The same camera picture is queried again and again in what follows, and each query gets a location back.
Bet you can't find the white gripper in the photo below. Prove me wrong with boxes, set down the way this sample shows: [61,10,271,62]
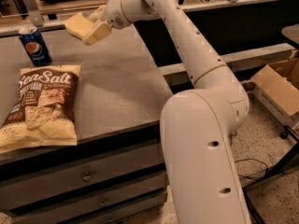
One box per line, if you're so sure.
[83,0,132,46]

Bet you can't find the yellow wavy sponge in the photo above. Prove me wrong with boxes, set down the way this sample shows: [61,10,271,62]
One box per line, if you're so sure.
[64,12,93,40]

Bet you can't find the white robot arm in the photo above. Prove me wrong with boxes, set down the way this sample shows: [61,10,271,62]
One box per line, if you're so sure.
[89,0,251,224]

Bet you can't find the blue pepsi can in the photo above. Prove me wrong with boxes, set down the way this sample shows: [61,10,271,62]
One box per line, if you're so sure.
[19,26,52,67]

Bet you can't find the sea salt chips bag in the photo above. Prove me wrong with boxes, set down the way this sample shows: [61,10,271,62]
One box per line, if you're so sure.
[0,65,81,153]

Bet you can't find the grey drawer cabinet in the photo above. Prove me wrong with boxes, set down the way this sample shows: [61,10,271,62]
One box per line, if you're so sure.
[0,27,172,224]

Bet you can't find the cardboard box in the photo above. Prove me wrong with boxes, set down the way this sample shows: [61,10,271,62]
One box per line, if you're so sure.
[251,58,299,130]

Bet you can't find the black metal stand leg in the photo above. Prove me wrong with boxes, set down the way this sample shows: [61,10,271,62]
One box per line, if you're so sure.
[240,126,299,224]

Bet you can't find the metal rail frame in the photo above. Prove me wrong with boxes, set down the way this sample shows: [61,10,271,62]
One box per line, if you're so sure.
[0,0,299,87]

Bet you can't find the black cable on floor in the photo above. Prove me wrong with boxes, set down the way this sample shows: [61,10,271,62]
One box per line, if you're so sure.
[229,131,271,183]

